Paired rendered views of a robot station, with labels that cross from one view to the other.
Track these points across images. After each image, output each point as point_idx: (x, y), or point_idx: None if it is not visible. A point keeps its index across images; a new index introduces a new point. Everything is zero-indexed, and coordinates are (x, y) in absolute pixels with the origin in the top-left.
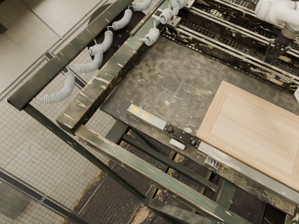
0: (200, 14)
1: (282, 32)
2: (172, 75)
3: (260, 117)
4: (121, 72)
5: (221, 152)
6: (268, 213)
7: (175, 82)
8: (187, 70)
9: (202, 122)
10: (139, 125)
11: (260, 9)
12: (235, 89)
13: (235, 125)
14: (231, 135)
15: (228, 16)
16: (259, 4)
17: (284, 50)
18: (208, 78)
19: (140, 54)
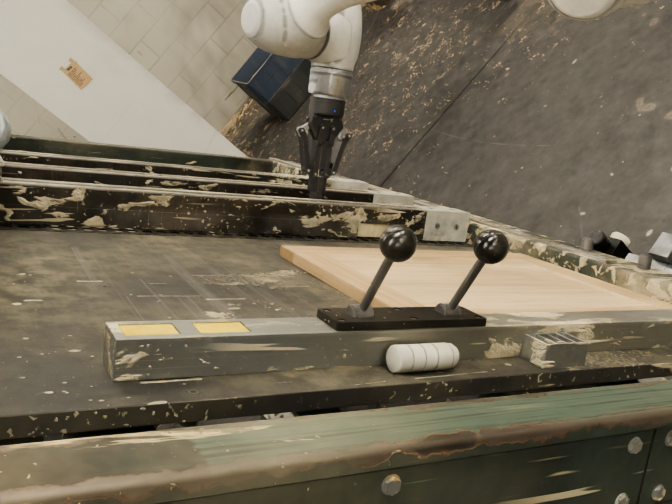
0: (41, 167)
1: (318, 89)
2: (130, 272)
3: (453, 267)
4: None
5: (532, 312)
6: None
7: (164, 279)
8: (158, 258)
9: (385, 302)
10: (221, 386)
11: (267, 10)
12: (334, 249)
13: (447, 287)
14: (476, 301)
15: None
16: (256, 4)
17: (342, 143)
18: (239, 257)
19: None
